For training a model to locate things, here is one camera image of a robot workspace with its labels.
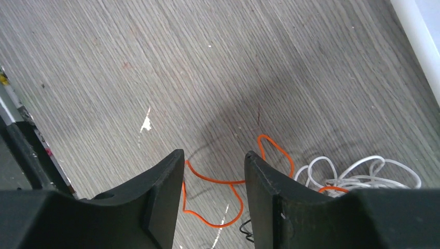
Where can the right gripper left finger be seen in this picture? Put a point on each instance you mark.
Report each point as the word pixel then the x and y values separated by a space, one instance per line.
pixel 140 213

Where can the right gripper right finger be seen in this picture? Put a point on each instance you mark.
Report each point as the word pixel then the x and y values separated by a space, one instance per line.
pixel 286 214

